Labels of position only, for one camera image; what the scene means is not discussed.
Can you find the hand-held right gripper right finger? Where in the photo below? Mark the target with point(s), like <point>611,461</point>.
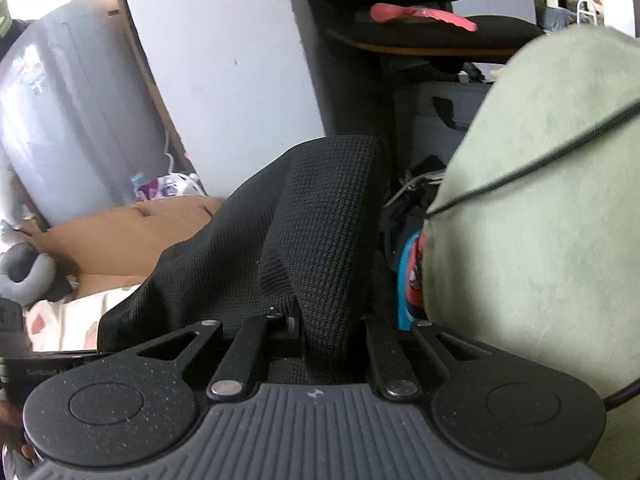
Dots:
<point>375,350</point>

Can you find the teal printed cloth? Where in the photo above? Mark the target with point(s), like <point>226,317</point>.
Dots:
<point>407,300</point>

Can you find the person's left hand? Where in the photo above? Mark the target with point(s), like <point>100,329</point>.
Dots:
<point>10,412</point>

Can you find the pink cloth strip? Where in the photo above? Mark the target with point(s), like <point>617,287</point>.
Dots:
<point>400,12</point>

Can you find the grey round tank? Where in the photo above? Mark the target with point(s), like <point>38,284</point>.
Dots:
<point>75,110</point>

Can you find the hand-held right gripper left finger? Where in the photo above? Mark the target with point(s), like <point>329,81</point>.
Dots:
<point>295,332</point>

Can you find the purple printed plastic bag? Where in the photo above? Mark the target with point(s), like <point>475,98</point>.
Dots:
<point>165,187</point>

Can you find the grey storage bin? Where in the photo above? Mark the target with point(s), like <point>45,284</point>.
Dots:
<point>425,110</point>

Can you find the pale green cloth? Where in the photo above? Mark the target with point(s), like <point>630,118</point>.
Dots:
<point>540,260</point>

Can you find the grey neck pillow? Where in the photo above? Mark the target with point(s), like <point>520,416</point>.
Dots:
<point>25,270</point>

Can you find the brown cardboard box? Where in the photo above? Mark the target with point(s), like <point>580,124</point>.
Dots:
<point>110,240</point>

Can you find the black office chair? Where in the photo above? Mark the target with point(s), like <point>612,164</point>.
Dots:
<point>450,30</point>

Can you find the black waffle-knit garment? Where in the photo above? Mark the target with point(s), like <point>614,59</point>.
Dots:
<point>310,220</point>

